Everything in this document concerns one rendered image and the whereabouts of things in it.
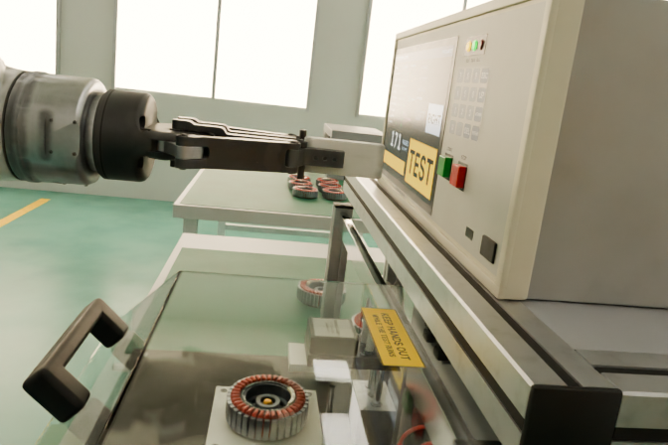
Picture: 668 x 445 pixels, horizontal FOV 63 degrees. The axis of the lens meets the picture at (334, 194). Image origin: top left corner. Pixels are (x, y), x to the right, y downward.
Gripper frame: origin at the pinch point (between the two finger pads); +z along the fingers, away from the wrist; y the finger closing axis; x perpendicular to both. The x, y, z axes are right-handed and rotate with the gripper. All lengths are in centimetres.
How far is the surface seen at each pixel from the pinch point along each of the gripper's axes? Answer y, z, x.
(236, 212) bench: -153, -16, -45
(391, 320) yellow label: 7.9, 4.3, -11.5
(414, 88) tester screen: -15.5, 9.4, 6.6
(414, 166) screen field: -10.7, 9.4, -1.6
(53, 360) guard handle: 16.1, -18.1, -11.6
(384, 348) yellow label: 12.7, 2.7, -11.5
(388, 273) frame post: -37.8, 15.2, -23.8
